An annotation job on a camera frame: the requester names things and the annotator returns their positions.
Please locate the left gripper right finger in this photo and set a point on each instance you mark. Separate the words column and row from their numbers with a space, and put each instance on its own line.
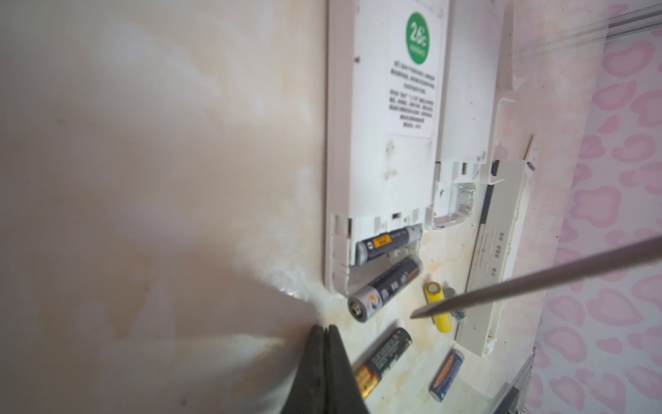
column 342, row 391

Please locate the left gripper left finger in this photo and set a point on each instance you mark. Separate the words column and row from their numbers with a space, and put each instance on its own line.
column 308, row 391

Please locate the black gold battery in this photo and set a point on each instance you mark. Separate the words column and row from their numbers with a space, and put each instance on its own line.
column 381, row 360

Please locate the grey dark battery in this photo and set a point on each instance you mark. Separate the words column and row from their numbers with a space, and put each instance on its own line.
column 367, row 301

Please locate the small black battery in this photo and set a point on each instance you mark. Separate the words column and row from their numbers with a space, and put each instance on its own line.
column 446, row 375

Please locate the slim white remote control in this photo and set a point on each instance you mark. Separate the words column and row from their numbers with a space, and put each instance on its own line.
column 493, row 262

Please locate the grey orange battery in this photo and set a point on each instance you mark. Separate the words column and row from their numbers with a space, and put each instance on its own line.
column 374, row 247

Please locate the white remote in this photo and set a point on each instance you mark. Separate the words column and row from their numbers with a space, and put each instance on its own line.
column 384, row 89

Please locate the black handled screwdriver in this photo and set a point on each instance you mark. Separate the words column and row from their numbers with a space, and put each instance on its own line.
column 633, row 255

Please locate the white remote angled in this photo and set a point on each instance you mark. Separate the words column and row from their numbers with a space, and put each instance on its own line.
column 466, row 147

